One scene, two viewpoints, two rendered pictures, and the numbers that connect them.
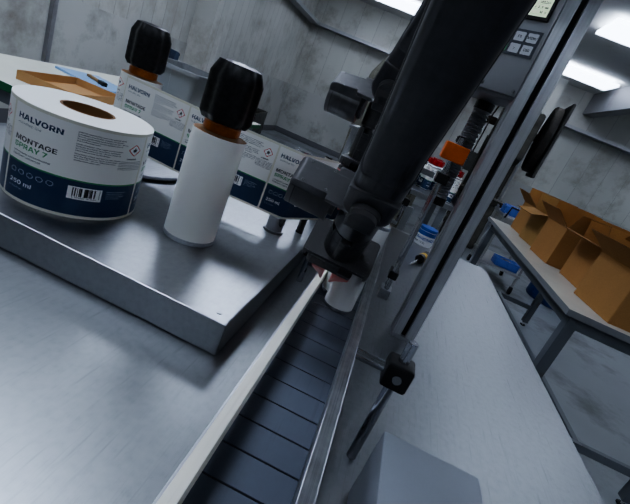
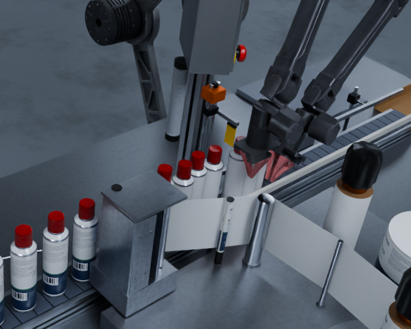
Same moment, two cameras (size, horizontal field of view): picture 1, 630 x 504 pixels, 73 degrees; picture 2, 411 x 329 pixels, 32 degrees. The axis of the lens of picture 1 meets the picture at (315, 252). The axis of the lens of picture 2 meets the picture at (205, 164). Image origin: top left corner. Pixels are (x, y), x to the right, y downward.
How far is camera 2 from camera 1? 2.34 m
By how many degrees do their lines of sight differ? 117
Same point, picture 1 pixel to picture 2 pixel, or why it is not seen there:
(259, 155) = (295, 227)
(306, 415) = (312, 153)
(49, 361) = (391, 208)
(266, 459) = (333, 148)
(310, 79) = not seen: outside the picture
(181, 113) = (365, 271)
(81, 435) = (378, 185)
